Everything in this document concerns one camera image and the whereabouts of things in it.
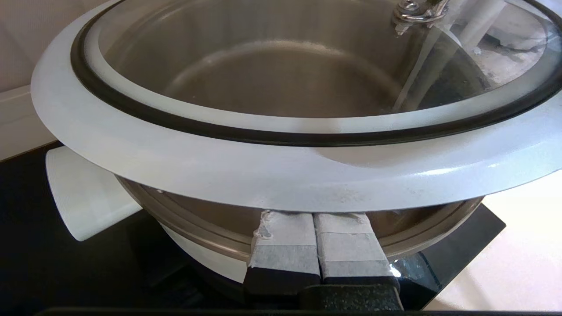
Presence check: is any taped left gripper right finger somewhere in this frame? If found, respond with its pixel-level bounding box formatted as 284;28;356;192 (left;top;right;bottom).
314;212;400;290

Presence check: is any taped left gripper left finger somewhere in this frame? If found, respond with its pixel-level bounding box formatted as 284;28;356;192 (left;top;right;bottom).
245;211;321;294

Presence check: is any glass lid with white rim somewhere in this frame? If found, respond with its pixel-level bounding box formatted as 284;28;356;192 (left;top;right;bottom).
31;0;562;214

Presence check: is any white pot with steel insert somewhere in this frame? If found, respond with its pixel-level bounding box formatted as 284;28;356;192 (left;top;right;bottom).
45;145;483;303

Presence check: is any large black glass cooktop panel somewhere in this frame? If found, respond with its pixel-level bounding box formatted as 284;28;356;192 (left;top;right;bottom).
0;140;506;316

